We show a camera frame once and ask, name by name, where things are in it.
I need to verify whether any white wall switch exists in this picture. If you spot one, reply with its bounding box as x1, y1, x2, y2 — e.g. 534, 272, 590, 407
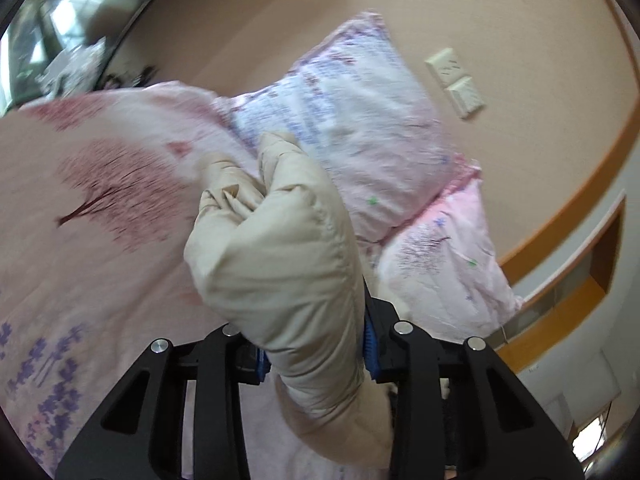
445, 77, 487, 120

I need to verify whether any pink pillow with tree print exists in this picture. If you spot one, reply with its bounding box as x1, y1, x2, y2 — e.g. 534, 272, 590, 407
375, 177, 524, 346

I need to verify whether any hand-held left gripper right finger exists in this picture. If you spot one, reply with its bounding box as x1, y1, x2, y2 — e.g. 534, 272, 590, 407
362, 280, 586, 480

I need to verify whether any pink pillow with lavender print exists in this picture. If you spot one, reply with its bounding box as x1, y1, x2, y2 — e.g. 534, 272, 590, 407
212, 10, 483, 242

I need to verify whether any window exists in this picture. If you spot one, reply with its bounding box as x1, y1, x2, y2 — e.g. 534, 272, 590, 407
0, 0, 151, 106

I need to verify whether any pink floral bed cover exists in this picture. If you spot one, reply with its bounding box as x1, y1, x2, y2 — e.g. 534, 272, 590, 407
0, 82, 396, 480

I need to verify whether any white wall socket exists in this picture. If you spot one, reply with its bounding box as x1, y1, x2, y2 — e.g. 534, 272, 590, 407
425, 47, 467, 87

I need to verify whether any cream quilted puffer jacket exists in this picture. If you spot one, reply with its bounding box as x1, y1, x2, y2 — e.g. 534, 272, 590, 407
182, 131, 396, 472

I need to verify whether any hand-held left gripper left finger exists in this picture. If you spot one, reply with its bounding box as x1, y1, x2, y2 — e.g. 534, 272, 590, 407
55, 324, 272, 480

